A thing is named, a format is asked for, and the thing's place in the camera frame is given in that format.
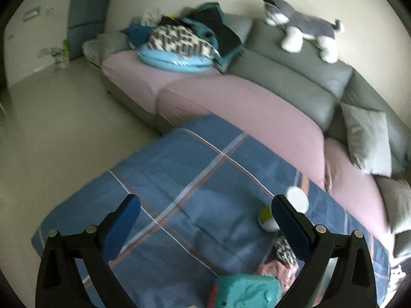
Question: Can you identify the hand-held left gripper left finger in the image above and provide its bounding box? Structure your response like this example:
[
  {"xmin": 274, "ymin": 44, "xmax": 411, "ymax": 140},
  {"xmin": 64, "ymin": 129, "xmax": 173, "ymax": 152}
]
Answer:
[{"xmin": 35, "ymin": 194, "xmax": 142, "ymax": 308}]

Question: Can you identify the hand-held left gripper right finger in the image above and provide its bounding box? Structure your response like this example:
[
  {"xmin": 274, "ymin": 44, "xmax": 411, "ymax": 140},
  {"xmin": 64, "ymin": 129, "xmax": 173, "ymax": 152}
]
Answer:
[{"xmin": 272, "ymin": 194, "xmax": 378, "ymax": 308}]

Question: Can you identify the leopard print scrunchie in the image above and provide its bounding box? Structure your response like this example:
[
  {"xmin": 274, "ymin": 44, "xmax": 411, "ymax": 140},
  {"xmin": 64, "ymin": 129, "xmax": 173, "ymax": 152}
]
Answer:
[{"xmin": 274, "ymin": 236, "xmax": 297, "ymax": 265}]

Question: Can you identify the white plastic bottle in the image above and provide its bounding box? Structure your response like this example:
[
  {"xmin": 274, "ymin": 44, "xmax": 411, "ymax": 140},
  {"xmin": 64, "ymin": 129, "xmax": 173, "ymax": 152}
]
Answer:
[{"xmin": 258, "ymin": 186, "xmax": 309, "ymax": 232}]

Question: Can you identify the pink white knit cloth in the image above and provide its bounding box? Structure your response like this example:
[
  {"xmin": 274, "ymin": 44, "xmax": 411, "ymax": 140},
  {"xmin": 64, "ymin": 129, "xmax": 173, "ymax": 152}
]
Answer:
[{"xmin": 258, "ymin": 260, "xmax": 301, "ymax": 291}]

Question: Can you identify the pink sofa seat cover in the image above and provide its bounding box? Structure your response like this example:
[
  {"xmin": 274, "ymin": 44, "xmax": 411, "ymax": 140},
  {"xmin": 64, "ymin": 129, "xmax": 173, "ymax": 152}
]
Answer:
[
  {"xmin": 102, "ymin": 50, "xmax": 223, "ymax": 126},
  {"xmin": 157, "ymin": 75, "xmax": 325, "ymax": 190},
  {"xmin": 324, "ymin": 138, "xmax": 396, "ymax": 257}
]

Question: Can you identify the teal plastic case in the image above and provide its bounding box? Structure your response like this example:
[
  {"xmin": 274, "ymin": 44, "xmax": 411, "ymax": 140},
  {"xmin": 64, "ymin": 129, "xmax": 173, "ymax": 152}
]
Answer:
[{"xmin": 209, "ymin": 274, "xmax": 283, "ymax": 308}]

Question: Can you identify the blue plaid blanket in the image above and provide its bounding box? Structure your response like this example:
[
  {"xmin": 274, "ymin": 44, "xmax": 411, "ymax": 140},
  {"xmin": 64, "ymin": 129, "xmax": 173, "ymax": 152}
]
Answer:
[{"xmin": 31, "ymin": 114, "xmax": 392, "ymax": 308}]

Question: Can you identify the grey pillow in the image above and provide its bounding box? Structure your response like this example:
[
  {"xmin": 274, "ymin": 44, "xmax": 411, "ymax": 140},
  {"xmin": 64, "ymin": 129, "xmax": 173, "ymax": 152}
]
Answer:
[
  {"xmin": 340, "ymin": 103, "xmax": 393, "ymax": 178},
  {"xmin": 376, "ymin": 176, "xmax": 411, "ymax": 235},
  {"xmin": 393, "ymin": 231, "xmax": 411, "ymax": 258}
]

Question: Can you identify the grey sofa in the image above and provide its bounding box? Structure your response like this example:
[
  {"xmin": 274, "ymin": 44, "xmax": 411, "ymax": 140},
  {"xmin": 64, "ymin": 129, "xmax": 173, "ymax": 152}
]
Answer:
[{"xmin": 83, "ymin": 14, "xmax": 411, "ymax": 264}]

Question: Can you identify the blue inflatable cushion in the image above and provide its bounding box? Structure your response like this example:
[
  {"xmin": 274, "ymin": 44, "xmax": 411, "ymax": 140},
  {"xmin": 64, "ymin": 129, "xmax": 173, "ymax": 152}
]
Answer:
[{"xmin": 137, "ymin": 48, "xmax": 213, "ymax": 73}]

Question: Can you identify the blue cloth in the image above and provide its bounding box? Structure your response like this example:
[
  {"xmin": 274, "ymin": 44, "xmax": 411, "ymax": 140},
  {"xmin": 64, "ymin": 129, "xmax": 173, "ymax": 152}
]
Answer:
[{"xmin": 120, "ymin": 22, "xmax": 151, "ymax": 49}]

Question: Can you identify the black white patterned cloth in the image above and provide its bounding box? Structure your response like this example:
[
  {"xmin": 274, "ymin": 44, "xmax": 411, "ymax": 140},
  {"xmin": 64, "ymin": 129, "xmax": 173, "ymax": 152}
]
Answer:
[{"xmin": 148, "ymin": 25, "xmax": 219, "ymax": 59}]

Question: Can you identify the grey white husky plush toy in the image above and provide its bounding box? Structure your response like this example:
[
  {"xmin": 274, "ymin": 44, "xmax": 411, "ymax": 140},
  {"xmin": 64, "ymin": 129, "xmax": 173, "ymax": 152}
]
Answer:
[{"xmin": 263, "ymin": 0, "xmax": 345, "ymax": 63}]

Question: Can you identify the blue cabinet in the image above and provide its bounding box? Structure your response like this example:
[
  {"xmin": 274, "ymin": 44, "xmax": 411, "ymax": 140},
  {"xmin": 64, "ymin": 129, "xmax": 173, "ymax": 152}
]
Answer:
[{"xmin": 68, "ymin": 0, "xmax": 110, "ymax": 60}]

